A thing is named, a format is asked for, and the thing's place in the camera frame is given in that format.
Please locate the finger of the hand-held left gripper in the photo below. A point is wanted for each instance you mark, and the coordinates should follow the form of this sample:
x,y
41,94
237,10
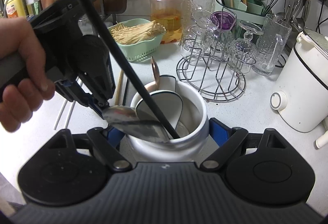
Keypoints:
x,y
105,85
76,90

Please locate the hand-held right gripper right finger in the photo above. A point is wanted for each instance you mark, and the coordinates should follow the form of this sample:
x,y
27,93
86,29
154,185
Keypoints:
x,y
217,131

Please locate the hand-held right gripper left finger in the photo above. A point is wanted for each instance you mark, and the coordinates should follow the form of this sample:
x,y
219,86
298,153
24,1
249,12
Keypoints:
x,y
116,136

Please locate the steel spoon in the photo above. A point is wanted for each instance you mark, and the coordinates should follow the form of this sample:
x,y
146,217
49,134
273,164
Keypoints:
x,y
120,113

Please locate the white ceramic mug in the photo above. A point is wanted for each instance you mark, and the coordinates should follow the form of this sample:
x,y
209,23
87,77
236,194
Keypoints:
x,y
179,152

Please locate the white ceramic spoon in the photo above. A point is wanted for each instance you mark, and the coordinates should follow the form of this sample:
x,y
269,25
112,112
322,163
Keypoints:
x,y
166,83
164,101

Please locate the person's left hand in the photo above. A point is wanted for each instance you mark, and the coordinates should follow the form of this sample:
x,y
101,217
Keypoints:
x,y
15,36

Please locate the green plastic basket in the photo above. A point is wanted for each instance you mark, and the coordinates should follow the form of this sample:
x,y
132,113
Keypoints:
x,y
138,52

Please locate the enoki mushrooms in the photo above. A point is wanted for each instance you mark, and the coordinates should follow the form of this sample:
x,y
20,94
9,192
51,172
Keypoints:
x,y
133,34

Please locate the yellow detergent bottle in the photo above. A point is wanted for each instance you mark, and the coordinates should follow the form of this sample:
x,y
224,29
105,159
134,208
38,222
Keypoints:
x,y
16,3

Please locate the clear glass goblet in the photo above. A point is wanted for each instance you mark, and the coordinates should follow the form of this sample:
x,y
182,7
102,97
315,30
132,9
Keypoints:
x,y
246,44

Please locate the white electric pot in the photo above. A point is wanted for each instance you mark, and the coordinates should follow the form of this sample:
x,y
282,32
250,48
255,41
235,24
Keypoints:
x,y
302,90

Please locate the clear glass tumbler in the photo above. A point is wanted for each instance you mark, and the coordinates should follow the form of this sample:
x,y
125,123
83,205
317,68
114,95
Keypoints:
x,y
194,39

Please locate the red-lidded plastic jar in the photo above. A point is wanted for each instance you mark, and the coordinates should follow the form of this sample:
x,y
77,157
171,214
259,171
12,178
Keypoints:
x,y
166,8

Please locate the textured glass mug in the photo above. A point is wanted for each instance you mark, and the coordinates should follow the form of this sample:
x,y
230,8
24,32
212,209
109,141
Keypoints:
x,y
271,44

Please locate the purple-bottomed glass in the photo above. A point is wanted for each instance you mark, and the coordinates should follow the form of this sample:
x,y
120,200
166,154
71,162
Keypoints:
x,y
223,21

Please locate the green utensil holder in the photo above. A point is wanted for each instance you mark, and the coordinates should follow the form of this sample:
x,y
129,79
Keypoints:
x,y
246,12

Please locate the tall clear glass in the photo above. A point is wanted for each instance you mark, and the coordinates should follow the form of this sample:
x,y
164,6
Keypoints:
x,y
198,6

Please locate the white pot lid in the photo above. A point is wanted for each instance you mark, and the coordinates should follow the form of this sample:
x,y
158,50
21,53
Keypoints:
x,y
317,42

